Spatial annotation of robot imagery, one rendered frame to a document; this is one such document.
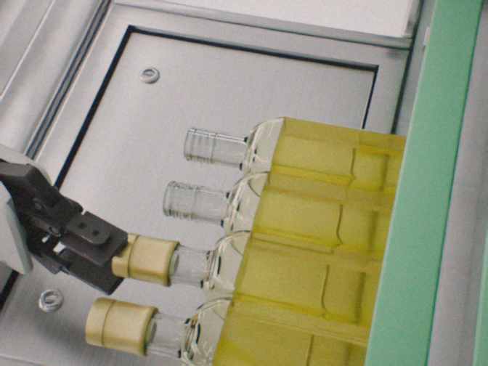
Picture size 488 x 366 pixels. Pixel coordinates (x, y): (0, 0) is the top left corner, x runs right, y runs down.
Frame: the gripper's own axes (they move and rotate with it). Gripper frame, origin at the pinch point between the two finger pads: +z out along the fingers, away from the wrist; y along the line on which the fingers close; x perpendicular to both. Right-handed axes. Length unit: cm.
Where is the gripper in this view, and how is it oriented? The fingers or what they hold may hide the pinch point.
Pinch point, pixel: (98, 253)
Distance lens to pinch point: 72.4
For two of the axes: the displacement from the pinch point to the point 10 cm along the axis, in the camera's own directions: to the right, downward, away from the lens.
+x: 5.3, -6.8, 5.1
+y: 0.1, -5.9, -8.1
